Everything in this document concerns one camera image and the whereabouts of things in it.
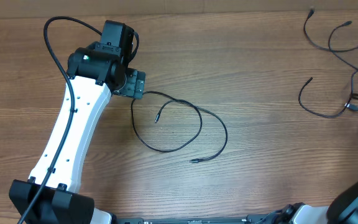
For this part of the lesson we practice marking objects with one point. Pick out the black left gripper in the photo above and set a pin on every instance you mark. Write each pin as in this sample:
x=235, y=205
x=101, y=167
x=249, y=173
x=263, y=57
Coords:
x=135, y=86

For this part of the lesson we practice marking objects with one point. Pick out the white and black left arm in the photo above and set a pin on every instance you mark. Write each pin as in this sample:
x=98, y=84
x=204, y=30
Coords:
x=93, y=75

